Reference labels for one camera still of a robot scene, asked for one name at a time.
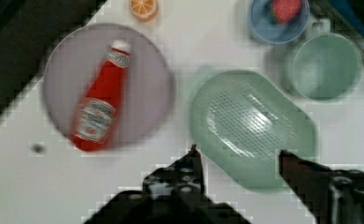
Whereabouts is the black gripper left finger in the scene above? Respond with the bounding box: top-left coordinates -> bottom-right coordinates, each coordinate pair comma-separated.
142,144 -> 205,201

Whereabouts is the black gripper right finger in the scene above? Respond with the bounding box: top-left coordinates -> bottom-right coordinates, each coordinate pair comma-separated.
278,150 -> 364,224

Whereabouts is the green plastic strainer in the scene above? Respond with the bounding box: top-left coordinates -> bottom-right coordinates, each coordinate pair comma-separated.
188,65 -> 317,189

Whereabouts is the grey round plate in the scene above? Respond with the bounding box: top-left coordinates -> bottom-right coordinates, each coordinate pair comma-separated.
43,23 -> 175,152

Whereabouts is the red ketchup bottle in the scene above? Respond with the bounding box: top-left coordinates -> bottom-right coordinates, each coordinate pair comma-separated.
71,39 -> 132,152

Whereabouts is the green mug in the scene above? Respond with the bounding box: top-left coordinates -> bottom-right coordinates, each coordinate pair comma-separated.
282,19 -> 363,101

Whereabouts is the blue bowl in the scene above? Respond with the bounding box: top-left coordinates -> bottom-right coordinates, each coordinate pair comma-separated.
246,0 -> 310,45

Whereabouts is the orange slice toy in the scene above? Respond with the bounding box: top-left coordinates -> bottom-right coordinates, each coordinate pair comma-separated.
128,0 -> 159,21

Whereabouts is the red strawberry toy in bowl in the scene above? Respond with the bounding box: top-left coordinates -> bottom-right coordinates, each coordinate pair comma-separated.
269,0 -> 302,24

